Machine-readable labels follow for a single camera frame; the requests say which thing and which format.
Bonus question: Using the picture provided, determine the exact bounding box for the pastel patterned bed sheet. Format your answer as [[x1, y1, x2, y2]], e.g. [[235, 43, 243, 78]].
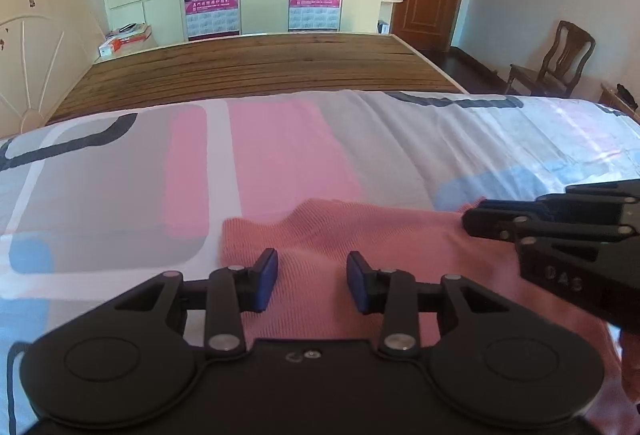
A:
[[0, 88, 640, 435]]

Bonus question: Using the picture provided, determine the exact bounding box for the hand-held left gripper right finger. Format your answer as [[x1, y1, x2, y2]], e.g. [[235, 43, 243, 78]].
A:
[[346, 251, 506, 359]]

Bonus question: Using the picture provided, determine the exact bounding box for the flat white box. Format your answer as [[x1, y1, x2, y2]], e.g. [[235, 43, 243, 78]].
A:
[[106, 22, 154, 52]]

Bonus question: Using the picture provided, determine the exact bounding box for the dark wooden chair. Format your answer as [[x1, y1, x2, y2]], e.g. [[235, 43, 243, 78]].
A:
[[504, 20, 597, 99]]

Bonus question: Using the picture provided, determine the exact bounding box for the black bag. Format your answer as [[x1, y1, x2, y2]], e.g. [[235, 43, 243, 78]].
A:
[[615, 84, 640, 112]]

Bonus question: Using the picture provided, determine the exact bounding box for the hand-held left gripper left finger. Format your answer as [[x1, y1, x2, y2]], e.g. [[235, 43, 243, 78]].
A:
[[114, 248, 279, 359]]

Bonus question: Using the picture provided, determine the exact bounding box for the pink knit shirt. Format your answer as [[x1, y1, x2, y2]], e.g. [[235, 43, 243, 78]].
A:
[[220, 198, 640, 418]]

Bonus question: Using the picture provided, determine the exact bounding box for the cream arched headboard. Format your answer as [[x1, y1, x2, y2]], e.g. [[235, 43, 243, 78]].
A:
[[0, 0, 107, 139]]

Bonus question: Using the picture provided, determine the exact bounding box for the wooden side table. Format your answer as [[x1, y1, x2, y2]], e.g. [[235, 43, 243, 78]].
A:
[[598, 82, 640, 122]]

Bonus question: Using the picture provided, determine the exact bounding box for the brown bamboo bed mat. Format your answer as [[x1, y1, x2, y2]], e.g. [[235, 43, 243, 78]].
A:
[[46, 31, 472, 127]]

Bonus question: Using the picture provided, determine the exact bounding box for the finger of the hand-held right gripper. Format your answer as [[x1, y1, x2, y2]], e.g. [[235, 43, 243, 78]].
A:
[[462, 198, 640, 244], [535, 180, 640, 216]]

